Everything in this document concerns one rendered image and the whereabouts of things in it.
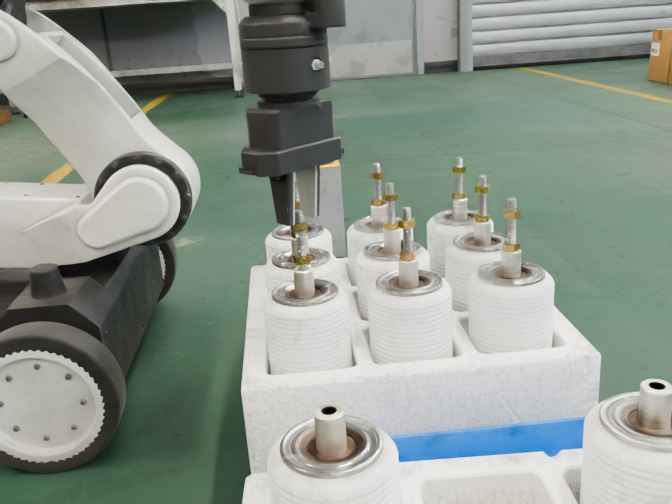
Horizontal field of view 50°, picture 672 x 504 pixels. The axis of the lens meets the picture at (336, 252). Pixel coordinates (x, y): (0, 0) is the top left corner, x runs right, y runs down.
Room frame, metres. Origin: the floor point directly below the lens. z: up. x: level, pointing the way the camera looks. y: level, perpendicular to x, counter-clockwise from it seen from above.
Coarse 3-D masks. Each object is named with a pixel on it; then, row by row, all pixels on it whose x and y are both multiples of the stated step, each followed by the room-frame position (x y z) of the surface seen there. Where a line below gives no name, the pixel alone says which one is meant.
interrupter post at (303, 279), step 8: (296, 272) 0.74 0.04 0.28; (304, 272) 0.74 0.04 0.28; (312, 272) 0.74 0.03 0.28; (296, 280) 0.74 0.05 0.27; (304, 280) 0.74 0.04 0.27; (312, 280) 0.74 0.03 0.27; (296, 288) 0.74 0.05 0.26; (304, 288) 0.74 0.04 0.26; (312, 288) 0.74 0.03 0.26; (304, 296) 0.74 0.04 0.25
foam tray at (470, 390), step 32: (256, 288) 0.96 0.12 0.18; (352, 288) 0.93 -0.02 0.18; (256, 320) 0.84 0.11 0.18; (352, 320) 0.82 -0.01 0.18; (256, 352) 0.75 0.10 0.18; (352, 352) 0.76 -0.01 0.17; (512, 352) 0.71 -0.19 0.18; (544, 352) 0.70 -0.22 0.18; (576, 352) 0.70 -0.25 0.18; (256, 384) 0.68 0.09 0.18; (288, 384) 0.67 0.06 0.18; (320, 384) 0.67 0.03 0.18; (352, 384) 0.67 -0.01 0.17; (384, 384) 0.68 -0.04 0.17; (416, 384) 0.68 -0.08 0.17; (448, 384) 0.68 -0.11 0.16; (480, 384) 0.68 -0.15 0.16; (512, 384) 0.68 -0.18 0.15; (544, 384) 0.69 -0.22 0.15; (576, 384) 0.69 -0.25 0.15; (256, 416) 0.67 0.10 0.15; (288, 416) 0.67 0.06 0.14; (384, 416) 0.68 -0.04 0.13; (416, 416) 0.68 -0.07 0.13; (448, 416) 0.68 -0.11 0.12; (480, 416) 0.68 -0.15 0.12; (512, 416) 0.68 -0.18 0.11; (544, 416) 0.69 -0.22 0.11; (576, 416) 0.69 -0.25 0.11; (256, 448) 0.67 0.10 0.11
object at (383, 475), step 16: (384, 432) 0.46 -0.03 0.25; (272, 448) 0.46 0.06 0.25; (384, 448) 0.44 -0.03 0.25; (272, 464) 0.44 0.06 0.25; (384, 464) 0.42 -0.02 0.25; (272, 480) 0.43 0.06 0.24; (288, 480) 0.42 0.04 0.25; (304, 480) 0.41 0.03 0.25; (320, 480) 0.41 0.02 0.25; (336, 480) 0.41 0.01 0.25; (352, 480) 0.41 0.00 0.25; (368, 480) 0.41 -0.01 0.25; (384, 480) 0.42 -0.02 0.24; (272, 496) 0.43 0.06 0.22; (288, 496) 0.41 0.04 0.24; (304, 496) 0.40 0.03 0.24; (320, 496) 0.40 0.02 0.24; (336, 496) 0.40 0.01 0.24; (352, 496) 0.40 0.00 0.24; (368, 496) 0.41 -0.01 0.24; (384, 496) 0.41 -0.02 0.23
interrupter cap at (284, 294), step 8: (320, 280) 0.78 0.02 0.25; (280, 288) 0.76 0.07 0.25; (288, 288) 0.76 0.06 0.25; (320, 288) 0.76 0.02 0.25; (328, 288) 0.75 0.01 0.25; (336, 288) 0.75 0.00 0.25; (272, 296) 0.74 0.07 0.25; (280, 296) 0.74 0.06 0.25; (288, 296) 0.74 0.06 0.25; (296, 296) 0.74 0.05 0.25; (312, 296) 0.74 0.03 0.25; (320, 296) 0.73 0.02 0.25; (328, 296) 0.72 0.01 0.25; (280, 304) 0.72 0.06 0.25; (288, 304) 0.71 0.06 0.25; (296, 304) 0.71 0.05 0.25; (304, 304) 0.71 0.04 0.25; (312, 304) 0.71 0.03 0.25
